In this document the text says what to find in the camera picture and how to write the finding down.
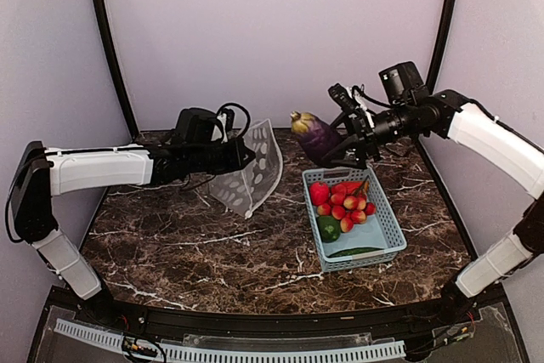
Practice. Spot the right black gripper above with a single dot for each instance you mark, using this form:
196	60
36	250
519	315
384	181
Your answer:
364	132

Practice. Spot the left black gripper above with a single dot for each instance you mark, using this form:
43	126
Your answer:
237	161

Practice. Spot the purple toy eggplant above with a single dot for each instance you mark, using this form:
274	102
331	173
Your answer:
314	136

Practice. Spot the clear dotted zip bag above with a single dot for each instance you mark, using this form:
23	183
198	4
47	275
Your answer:
244	191

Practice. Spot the light blue plastic basket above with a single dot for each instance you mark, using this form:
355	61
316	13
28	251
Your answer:
382	230

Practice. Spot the green toy lime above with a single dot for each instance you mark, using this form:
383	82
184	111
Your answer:
329	228

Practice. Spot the green toy cucumber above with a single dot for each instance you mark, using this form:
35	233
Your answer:
354	251

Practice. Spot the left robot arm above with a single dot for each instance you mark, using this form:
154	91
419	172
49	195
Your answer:
45	173

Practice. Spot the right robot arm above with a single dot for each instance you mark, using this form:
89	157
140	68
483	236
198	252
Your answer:
494	176

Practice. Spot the red orange toy pepper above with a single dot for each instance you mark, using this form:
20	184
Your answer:
348	188

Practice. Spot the red lychee bunch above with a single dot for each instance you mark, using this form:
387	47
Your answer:
348	210

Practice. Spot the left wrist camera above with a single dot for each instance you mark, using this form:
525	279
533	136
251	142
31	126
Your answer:
202	126

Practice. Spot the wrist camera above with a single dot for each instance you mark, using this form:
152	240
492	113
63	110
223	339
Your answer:
202	126
402	84

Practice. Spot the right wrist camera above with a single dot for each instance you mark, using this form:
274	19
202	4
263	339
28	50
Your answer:
402	84

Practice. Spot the black front table rail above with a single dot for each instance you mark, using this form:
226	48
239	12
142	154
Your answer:
414	320

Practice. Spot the left black frame post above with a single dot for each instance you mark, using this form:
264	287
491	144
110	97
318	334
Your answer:
109	48

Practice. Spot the black frame post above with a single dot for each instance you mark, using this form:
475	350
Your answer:
442	35
109	48

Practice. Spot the slotted grey cable duct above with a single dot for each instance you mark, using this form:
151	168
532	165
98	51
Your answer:
200	348

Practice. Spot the right black frame post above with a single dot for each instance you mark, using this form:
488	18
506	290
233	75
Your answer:
442	35

